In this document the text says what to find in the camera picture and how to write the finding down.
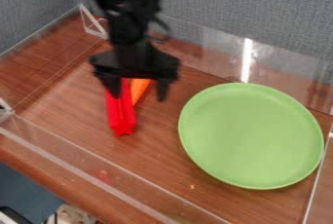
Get orange toy carrot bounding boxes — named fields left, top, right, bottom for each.
left=130, top=79, right=152, bottom=104

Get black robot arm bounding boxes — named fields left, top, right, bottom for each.
left=89, top=0, right=179, bottom=101

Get red star-shaped bar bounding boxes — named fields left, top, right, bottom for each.
left=105, top=78, right=136, bottom=136

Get green plate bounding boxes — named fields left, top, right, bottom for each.
left=178, top=83, right=323, bottom=190

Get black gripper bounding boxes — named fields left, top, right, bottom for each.
left=88, top=36, right=182, bottom=103

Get clear acrylic enclosure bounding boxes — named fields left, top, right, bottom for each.
left=0, top=7, right=333, bottom=224

